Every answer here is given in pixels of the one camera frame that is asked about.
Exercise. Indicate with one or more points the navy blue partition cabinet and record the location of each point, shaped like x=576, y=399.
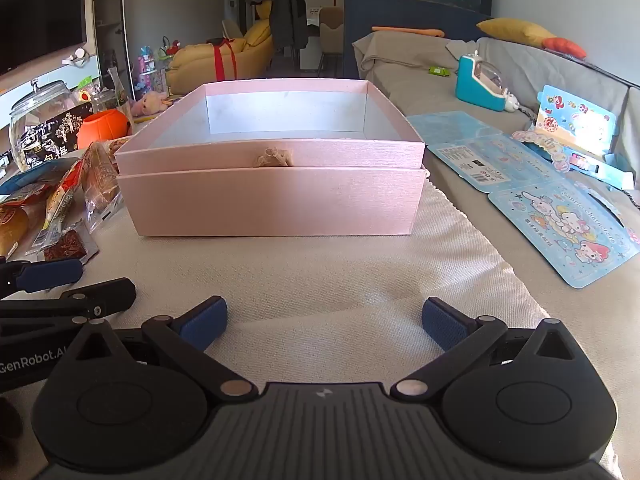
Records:
x=400, y=17

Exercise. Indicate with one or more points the bread in clear bag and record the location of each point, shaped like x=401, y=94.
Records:
x=10, y=227

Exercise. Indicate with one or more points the teal toy machine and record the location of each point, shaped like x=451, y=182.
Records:
x=475, y=82

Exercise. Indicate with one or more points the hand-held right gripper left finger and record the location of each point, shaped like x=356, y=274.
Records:
x=205, y=325

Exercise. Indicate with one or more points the blue snack packet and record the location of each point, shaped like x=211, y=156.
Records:
x=22, y=191

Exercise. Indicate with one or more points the small brown snack packet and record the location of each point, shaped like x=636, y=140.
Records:
x=67, y=246

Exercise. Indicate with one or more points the clear pastry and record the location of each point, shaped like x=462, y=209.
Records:
x=100, y=185

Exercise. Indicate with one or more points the pink gift box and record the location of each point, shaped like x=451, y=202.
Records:
x=275, y=200

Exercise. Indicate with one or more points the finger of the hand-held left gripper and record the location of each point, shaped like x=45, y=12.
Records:
x=47, y=275
x=107, y=294

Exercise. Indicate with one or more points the orange pillow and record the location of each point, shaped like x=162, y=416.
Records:
x=567, y=47

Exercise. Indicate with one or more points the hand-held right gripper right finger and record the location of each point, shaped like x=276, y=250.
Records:
x=445, y=327

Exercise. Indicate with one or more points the black television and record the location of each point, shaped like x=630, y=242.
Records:
x=35, y=5

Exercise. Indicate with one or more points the dark grey hanging coat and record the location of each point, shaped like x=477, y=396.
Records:
x=285, y=10

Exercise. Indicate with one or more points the small green toy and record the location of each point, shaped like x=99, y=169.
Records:
x=439, y=71

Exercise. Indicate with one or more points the yellow armchair with red ribbon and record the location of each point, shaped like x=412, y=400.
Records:
x=200, y=60

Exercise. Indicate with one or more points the clear glass jar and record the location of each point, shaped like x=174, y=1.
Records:
x=35, y=105

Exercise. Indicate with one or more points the pink plush toy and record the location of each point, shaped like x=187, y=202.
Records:
x=147, y=104

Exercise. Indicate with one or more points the orange pumpkin bucket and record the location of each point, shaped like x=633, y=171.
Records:
x=102, y=127

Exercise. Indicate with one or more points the grey covered sofa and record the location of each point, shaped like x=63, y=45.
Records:
x=415, y=55

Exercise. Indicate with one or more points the beige dining chair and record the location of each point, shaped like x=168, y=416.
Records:
x=331, y=30

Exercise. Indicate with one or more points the flat blue cartoon packaging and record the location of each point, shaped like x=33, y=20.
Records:
x=500, y=155

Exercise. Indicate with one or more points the long orange cushion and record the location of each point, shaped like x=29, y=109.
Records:
x=407, y=31

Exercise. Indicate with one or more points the yellow pillow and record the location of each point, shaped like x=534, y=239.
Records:
x=517, y=30

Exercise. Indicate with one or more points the black gold-printed snack bag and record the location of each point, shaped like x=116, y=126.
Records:
x=55, y=132

